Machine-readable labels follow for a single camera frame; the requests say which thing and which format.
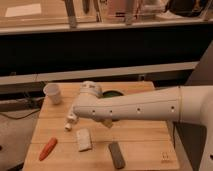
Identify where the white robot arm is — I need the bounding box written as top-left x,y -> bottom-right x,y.
73,81 -> 213,171

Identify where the green ceramic bowl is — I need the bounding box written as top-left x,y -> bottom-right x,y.
103,90 -> 123,98

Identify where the white tube bottle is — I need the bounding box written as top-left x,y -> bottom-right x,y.
65,107 -> 78,131

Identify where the grey rectangular block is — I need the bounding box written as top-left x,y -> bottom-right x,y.
108,142 -> 125,169

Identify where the black cable on floor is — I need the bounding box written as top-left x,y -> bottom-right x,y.
0,108 -> 41,120

